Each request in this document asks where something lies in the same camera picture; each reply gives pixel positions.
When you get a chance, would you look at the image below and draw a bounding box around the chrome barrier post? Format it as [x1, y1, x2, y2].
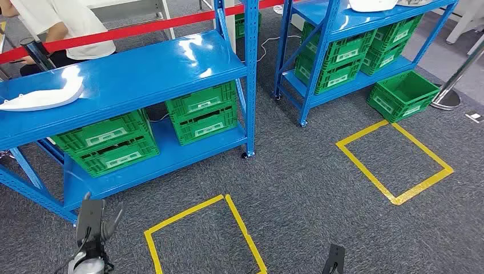
[430, 39, 484, 111]

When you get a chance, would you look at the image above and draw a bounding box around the person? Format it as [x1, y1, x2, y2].
[0, 0, 117, 77]

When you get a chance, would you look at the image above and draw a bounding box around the white cable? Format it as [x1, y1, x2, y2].
[241, 35, 302, 63]

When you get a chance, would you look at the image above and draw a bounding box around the white furniture leg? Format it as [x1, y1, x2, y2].
[445, 0, 484, 57]

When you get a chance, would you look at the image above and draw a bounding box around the red barrier belt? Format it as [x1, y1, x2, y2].
[0, 0, 285, 65]

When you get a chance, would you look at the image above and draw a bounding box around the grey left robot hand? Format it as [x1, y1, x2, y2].
[99, 203, 124, 243]

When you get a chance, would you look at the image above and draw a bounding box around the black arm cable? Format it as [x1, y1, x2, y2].
[53, 227, 92, 274]

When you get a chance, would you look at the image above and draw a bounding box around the blue metal shelf rack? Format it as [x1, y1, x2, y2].
[0, 0, 260, 224]
[273, 0, 460, 128]

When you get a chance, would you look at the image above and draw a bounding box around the white curved plastic part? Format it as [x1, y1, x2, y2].
[0, 75, 85, 112]
[348, 0, 400, 13]

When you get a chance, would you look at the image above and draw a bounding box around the black barrier post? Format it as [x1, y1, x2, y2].
[19, 37, 58, 72]

